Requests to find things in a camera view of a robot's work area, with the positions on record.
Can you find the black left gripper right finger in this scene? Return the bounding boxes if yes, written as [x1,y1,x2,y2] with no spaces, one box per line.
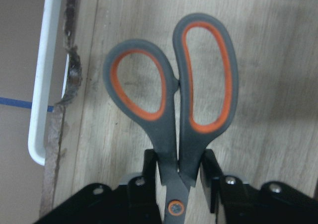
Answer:
[200,149,250,224]

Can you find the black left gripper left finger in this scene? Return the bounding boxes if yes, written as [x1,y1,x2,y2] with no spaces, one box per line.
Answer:
[127,149,162,224]

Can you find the grey orange scissors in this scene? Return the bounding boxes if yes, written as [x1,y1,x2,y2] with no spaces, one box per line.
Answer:
[103,13,239,224]

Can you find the wooden drawer with white handle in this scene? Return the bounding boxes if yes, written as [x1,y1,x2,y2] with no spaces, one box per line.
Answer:
[27,0,318,224]

